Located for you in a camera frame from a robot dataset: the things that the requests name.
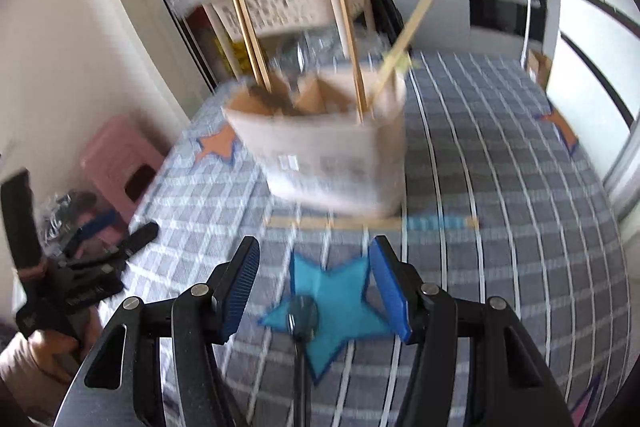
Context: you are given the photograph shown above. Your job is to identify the grey checked star tablecloth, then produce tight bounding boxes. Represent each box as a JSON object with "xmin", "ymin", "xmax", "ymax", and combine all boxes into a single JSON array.
[{"xmin": 100, "ymin": 52, "xmax": 631, "ymax": 427}]

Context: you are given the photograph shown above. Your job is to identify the small cardboard box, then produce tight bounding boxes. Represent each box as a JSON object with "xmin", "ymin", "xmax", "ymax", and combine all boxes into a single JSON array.
[{"xmin": 525, "ymin": 49, "xmax": 554, "ymax": 88}]

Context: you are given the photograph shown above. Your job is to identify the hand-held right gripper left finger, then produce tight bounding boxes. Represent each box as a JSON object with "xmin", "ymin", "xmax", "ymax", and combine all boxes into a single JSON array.
[{"xmin": 55, "ymin": 236, "xmax": 261, "ymax": 427}]

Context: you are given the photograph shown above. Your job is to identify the beige plastic utensil holder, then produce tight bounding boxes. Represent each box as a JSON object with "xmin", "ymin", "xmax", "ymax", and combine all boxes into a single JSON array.
[{"xmin": 224, "ymin": 67, "xmax": 408, "ymax": 219}]

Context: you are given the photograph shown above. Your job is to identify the blue patterned wooden chopstick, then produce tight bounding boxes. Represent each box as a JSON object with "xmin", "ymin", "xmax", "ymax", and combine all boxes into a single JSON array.
[{"xmin": 267, "ymin": 215, "xmax": 479, "ymax": 231}]

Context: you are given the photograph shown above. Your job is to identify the person's left hand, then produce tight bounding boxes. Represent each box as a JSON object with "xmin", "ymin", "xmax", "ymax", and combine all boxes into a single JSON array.
[{"xmin": 27, "ymin": 307, "xmax": 103, "ymax": 383}]

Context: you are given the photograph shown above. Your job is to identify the person's left forearm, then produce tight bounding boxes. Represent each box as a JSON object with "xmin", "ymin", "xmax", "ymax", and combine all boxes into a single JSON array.
[{"xmin": 0, "ymin": 336, "xmax": 68, "ymax": 414}]

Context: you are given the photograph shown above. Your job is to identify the white refrigerator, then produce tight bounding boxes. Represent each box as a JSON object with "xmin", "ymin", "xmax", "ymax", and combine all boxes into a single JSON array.
[{"xmin": 545, "ymin": 0, "xmax": 640, "ymax": 190}]

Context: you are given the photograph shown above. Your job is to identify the dark jacket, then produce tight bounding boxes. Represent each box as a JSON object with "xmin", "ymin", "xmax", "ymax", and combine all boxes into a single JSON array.
[{"xmin": 365, "ymin": 0, "xmax": 407, "ymax": 54}]

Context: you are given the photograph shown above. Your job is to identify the pink plastic stool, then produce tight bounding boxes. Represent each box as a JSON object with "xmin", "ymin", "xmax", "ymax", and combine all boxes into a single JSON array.
[{"xmin": 81, "ymin": 116, "xmax": 167, "ymax": 219}]

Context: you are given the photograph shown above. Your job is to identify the dark crumpled bag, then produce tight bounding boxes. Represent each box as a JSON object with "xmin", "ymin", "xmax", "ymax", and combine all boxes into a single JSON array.
[{"xmin": 42, "ymin": 191, "xmax": 102, "ymax": 239}]

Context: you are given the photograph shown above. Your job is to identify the black ladle spoons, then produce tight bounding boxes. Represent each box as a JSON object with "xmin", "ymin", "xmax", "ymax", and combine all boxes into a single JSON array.
[{"xmin": 286, "ymin": 294, "xmax": 321, "ymax": 427}]

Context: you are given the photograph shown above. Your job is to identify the white rod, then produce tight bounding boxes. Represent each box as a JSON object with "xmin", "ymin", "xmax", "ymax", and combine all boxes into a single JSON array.
[{"xmin": 519, "ymin": 0, "xmax": 534, "ymax": 68}]

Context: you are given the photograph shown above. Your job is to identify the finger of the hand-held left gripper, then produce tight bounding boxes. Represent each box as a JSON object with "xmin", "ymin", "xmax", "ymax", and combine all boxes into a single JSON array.
[
  {"xmin": 1, "ymin": 169, "xmax": 45, "ymax": 280},
  {"xmin": 65, "ymin": 213, "xmax": 160, "ymax": 267}
]

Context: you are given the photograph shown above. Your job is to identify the black built-in oven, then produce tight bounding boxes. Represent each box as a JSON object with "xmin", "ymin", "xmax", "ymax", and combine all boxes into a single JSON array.
[{"xmin": 467, "ymin": 0, "xmax": 549, "ymax": 44}]

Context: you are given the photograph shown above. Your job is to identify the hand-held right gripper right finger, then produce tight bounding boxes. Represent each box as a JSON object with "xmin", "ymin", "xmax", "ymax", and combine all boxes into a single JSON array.
[{"xmin": 369, "ymin": 235, "xmax": 576, "ymax": 427}]

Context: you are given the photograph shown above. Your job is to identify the beige flower-cut basket rack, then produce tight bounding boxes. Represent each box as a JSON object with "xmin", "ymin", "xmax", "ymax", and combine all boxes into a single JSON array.
[{"xmin": 200, "ymin": 0, "xmax": 377, "ymax": 75}]

